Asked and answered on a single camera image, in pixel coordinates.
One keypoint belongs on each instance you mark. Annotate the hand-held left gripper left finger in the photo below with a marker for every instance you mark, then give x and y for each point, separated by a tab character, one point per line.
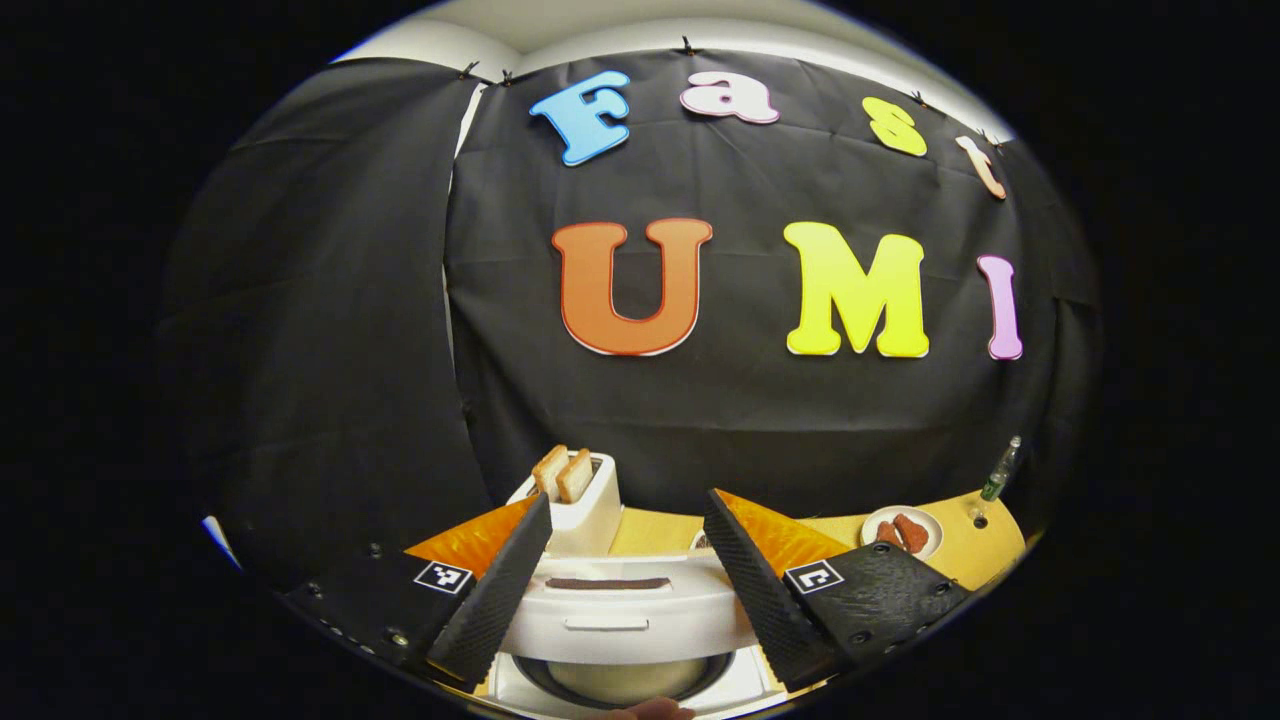
500	600

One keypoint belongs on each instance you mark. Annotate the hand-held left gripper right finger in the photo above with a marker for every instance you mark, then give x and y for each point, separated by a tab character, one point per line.
755	600

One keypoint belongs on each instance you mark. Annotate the white rice cooker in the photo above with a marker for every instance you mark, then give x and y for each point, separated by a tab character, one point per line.
620	610

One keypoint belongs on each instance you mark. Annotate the white divided sauce dish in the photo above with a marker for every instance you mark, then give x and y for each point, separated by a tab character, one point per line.
700	541

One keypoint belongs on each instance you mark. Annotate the white toaster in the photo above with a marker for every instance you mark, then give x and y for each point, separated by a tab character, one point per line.
590	525

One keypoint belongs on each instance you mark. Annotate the toasted bread slice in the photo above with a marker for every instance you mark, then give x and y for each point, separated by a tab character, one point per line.
548	470
575	476

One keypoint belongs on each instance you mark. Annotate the brown meat piece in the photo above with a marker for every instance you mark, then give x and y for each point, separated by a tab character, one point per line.
888	534
912	534

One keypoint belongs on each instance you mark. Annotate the black backdrop cloth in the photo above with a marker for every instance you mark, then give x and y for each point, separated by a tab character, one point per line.
750	420

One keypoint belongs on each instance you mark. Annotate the white round plate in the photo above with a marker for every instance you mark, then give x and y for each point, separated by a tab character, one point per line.
932	525

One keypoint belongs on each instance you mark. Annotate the clear plastic water bottle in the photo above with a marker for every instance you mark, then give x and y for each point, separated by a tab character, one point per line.
995	483

